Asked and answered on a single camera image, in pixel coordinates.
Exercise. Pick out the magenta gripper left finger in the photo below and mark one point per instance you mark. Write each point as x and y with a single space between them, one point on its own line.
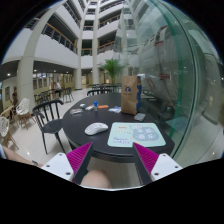
71 166

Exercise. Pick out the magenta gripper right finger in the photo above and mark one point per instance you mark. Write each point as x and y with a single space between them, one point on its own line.
152 166

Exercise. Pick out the white computer mouse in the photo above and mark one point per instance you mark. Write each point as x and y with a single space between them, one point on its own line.
96 128

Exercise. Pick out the light green mouse pad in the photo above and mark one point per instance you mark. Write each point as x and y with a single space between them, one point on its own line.
125 134

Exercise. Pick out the person's bare knee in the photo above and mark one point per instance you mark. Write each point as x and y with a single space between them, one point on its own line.
96 179

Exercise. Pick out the round black table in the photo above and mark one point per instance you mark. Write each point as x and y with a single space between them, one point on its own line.
74 126

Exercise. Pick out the grey phone on table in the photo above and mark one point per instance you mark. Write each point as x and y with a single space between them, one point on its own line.
140 117

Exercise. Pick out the clear plastic packet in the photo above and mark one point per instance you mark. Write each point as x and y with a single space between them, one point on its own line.
76 111

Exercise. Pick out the black wooden chair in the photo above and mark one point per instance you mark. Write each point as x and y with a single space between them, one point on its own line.
48 119

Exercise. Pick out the orange flat object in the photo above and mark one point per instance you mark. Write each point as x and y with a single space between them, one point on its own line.
103 106

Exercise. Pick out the blue printed leaflet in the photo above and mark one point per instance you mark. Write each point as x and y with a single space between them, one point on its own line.
115 109

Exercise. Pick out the small blue-capped bottle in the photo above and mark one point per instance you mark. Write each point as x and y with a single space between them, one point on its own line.
95 106

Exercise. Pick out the black chair behind table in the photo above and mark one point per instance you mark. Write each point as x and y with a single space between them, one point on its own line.
98 92

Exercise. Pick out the brown paper bag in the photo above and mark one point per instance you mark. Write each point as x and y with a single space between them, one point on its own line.
129 92

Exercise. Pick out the white lattice chair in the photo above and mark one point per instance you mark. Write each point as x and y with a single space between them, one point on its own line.
22 111

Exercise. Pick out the white lattice chair left edge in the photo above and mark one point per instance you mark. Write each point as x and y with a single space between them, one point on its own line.
5 132

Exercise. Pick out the green potted palm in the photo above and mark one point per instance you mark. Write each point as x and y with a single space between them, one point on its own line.
112 68

